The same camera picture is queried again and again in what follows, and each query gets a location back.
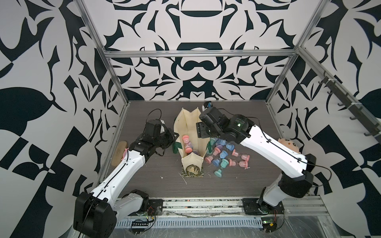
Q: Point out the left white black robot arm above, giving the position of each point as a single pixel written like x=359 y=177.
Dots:
x=97 y=213

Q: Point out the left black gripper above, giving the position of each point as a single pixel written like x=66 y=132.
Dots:
x=169 y=134

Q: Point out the blue hourglass centre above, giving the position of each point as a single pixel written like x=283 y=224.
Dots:
x=223 y=154

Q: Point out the black wall hook rack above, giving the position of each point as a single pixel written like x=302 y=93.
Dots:
x=348 y=101

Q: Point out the teal hourglass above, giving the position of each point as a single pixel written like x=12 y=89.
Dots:
x=224 y=163
x=218 y=173

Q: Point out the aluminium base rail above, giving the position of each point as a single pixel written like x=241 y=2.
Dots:
x=225 y=206

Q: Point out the teal hourglass front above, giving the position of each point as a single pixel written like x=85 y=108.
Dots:
x=218 y=173

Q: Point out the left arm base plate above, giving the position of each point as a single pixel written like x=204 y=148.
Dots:
x=153 y=207

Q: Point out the blue hourglass front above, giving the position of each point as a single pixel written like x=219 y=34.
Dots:
x=216 y=162

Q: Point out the wooden round brush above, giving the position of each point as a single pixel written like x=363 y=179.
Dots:
x=119 y=153

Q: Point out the blue hourglass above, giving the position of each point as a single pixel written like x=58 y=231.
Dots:
x=223 y=154
x=216 y=162

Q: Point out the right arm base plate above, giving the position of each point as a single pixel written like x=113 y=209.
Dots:
x=251 y=206

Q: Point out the teal hourglass middle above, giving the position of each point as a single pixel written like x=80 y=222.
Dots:
x=224 y=163

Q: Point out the pink-faced plush doll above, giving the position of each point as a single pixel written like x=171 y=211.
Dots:
x=289 y=144

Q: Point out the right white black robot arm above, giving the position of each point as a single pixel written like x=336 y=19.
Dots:
x=296 y=178

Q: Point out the cream canvas tote bag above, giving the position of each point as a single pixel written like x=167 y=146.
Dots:
x=185 y=124

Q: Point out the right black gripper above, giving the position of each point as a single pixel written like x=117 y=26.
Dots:
x=200 y=128

